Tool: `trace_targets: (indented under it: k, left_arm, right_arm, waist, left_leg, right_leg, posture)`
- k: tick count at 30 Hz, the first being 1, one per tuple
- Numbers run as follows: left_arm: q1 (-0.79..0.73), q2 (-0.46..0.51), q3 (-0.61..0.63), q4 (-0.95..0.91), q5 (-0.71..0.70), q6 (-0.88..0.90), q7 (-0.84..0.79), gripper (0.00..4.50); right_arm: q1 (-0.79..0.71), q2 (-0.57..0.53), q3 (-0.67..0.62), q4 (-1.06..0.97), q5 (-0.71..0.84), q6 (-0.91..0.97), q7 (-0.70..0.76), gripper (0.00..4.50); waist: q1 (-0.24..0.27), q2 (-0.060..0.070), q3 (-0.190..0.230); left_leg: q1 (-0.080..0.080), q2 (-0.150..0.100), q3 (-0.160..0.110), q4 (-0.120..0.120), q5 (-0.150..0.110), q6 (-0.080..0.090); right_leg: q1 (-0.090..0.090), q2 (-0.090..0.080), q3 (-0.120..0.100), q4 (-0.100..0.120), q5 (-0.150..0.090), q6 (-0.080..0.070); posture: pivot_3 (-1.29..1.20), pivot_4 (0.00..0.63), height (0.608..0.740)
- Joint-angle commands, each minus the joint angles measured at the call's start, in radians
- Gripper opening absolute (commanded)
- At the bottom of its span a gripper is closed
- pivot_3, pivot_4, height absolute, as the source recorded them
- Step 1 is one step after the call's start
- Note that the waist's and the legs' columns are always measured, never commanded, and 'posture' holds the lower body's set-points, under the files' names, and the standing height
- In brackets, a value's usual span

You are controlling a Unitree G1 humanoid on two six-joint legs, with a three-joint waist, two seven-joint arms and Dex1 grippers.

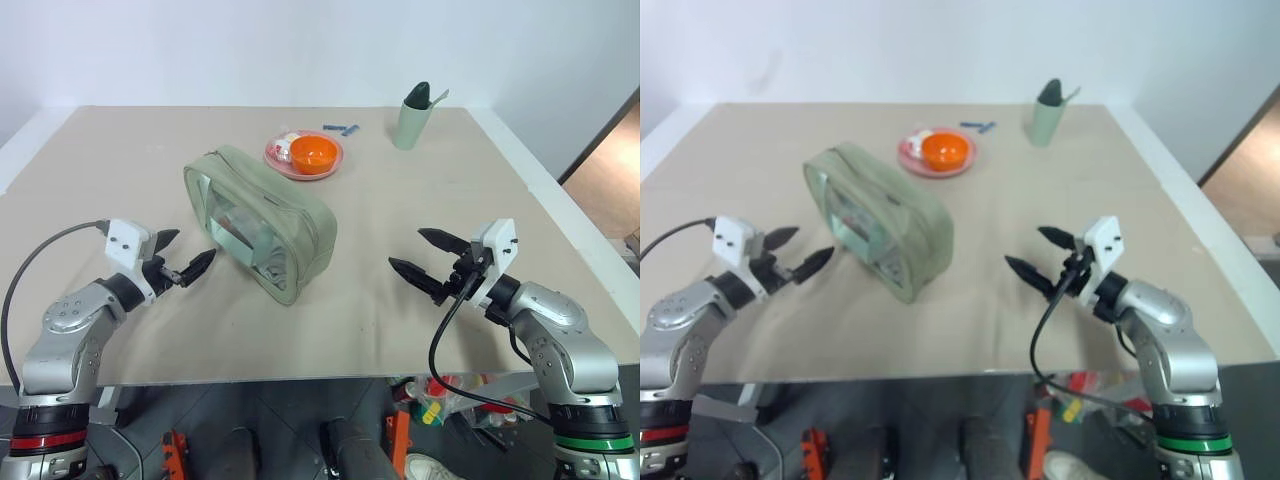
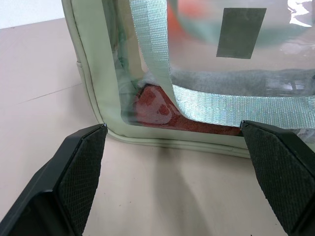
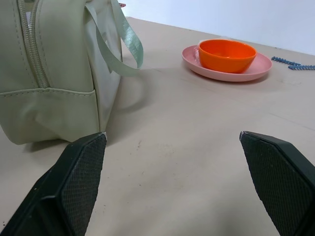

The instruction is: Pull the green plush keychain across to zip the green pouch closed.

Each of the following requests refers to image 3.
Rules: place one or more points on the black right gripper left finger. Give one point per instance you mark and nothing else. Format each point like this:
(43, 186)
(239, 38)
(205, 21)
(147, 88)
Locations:
(73, 186)

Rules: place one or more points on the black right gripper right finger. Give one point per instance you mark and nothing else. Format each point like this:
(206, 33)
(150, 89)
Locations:
(280, 182)

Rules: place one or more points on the pale green zip bag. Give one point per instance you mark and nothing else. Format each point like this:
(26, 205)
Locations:
(56, 71)

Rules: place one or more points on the pink round plate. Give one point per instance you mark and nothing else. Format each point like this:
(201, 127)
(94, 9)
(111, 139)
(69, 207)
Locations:
(256, 67)

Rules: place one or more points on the orange plastic bowl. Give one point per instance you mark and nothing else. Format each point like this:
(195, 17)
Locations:
(226, 55)

